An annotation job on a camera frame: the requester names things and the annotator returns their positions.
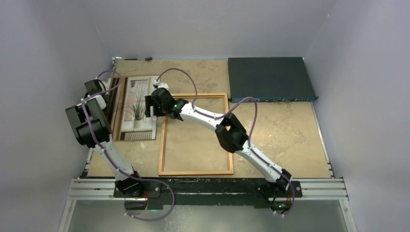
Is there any plant photo print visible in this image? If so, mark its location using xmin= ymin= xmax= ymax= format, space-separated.
xmin=110 ymin=75 xmax=157 ymax=141

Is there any wooden picture frame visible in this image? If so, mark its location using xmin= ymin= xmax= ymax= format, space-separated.
xmin=158 ymin=93 xmax=234 ymax=176

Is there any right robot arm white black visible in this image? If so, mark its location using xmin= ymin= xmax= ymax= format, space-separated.
xmin=145 ymin=87 xmax=294 ymax=197

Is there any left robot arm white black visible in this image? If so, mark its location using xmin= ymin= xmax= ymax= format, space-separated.
xmin=65 ymin=79 xmax=145 ymax=198

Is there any black mounting plate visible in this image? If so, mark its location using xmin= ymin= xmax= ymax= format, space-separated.
xmin=113 ymin=177 xmax=303 ymax=210

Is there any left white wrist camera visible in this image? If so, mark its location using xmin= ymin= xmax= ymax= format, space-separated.
xmin=91 ymin=95 xmax=107 ymax=110

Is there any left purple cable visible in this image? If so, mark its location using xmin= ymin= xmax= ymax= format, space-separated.
xmin=80 ymin=70 xmax=176 ymax=222

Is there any purple cable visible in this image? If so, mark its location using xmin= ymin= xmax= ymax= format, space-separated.
xmin=80 ymin=70 xmax=176 ymax=222
xmin=155 ymin=68 xmax=296 ymax=217

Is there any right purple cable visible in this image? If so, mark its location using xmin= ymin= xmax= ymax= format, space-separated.
xmin=155 ymin=68 xmax=296 ymax=217

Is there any dark blue network switch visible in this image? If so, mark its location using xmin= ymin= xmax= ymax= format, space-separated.
xmin=227 ymin=57 xmax=318 ymax=103

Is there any aluminium rail base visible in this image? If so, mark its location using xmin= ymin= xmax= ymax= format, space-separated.
xmin=68 ymin=177 xmax=349 ymax=201

